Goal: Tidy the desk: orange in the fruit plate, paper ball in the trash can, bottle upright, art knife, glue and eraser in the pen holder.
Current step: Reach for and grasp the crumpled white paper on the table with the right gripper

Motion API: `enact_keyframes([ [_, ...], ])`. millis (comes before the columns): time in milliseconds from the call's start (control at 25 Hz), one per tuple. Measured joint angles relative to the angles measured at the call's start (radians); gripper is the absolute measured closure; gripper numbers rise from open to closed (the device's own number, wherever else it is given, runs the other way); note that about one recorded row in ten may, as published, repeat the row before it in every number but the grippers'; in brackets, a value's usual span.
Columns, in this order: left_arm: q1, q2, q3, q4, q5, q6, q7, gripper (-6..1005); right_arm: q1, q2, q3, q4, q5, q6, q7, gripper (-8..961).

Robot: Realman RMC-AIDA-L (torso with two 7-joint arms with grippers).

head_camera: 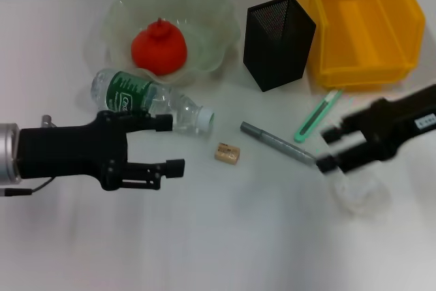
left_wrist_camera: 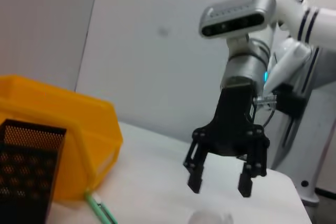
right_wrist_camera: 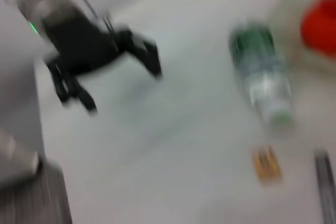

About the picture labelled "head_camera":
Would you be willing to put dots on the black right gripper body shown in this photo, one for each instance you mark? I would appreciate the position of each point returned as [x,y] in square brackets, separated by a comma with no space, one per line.
[398,124]

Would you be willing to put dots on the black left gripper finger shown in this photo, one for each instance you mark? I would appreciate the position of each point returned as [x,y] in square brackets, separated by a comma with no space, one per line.
[160,123]
[173,168]

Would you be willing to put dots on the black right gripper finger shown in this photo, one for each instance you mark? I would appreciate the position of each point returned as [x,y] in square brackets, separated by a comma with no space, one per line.
[337,132]
[328,163]

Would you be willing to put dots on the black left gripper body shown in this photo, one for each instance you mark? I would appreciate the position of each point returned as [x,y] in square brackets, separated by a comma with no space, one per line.
[68,151]

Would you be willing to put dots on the green utility knife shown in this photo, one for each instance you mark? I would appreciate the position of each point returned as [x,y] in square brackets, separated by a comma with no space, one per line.
[313,120]

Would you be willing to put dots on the clear water bottle green label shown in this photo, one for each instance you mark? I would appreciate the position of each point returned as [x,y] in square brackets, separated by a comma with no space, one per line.
[126,95]

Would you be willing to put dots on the orange fruit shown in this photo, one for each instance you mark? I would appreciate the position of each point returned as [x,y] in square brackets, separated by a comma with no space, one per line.
[158,49]

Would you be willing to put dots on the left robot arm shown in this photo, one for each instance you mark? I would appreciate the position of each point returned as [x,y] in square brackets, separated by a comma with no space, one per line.
[8,154]

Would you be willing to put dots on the beige eraser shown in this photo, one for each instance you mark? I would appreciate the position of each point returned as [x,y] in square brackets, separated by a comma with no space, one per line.
[227,154]

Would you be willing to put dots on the grey marker pen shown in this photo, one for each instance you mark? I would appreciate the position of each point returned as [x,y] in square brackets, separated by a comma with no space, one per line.
[272,139]

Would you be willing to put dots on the black mesh pen holder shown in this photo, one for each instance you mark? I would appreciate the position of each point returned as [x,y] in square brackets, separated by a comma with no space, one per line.
[276,56]

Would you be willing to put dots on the translucent green fruit bowl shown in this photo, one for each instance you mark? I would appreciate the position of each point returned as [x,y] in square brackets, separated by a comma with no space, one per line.
[207,32]

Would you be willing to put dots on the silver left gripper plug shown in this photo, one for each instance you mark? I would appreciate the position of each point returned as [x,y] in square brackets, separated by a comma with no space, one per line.
[47,121]

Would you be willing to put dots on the yellow plastic bin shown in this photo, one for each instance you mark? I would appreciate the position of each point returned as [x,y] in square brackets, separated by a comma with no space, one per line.
[371,32]

